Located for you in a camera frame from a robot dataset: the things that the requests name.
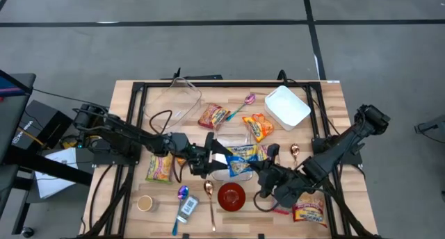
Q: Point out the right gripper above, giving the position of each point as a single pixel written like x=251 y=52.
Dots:
x=283 y=187

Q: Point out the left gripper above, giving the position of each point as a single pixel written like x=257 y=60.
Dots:
x=198 y=159

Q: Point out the blue ramen packet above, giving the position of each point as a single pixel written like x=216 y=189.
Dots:
x=240 y=162

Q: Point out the short rose gold spoon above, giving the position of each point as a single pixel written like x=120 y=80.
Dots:
x=295 y=149

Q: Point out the iridescent blue purple spoon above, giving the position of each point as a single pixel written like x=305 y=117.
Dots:
x=183 y=193

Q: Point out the spice jar white label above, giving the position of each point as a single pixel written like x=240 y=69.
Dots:
x=187 y=207

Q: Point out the red yellow ramen packet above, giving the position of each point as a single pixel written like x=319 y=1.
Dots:
x=212 y=115
x=309 y=211

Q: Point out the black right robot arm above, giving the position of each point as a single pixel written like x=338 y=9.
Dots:
x=333 y=152

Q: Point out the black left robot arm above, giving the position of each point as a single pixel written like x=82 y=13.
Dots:
x=121 y=138

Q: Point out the clear bin with bottom sticker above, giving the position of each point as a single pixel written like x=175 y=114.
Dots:
x=233 y=138

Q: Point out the long rose gold spoon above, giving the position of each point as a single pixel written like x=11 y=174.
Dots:
x=208 y=187

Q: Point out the orange ramen packet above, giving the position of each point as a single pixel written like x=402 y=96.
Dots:
x=259 y=128

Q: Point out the red and black bowl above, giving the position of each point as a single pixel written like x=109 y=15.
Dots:
x=231 y=197

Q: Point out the small red patterned box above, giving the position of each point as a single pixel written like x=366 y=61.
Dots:
x=281 y=211

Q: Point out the white plastic bin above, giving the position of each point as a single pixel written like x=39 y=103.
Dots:
x=286 y=107

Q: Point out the iridescent pink teal spoon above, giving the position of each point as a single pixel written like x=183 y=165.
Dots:
x=249 y=99

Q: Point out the clear plastic bin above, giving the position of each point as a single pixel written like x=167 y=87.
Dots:
x=180 y=100

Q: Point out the white paper sheets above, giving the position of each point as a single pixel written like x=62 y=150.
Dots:
x=52 y=183

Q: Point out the grey chair base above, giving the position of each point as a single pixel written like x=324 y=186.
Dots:
x=432 y=128

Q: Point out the black equipment case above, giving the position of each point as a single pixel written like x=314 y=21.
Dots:
x=41 y=121

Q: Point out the black caster wheel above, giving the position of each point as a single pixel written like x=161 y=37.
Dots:
x=27 y=232

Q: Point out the black office desk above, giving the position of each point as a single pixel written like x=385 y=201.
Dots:
x=14 y=121

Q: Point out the laptop screen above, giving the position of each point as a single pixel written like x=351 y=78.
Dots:
x=10 y=88

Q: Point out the black frame clip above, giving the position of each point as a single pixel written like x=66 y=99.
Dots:
x=261 y=236
x=186 y=236

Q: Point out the black crossbar bracket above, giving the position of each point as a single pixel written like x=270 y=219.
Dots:
x=205 y=77

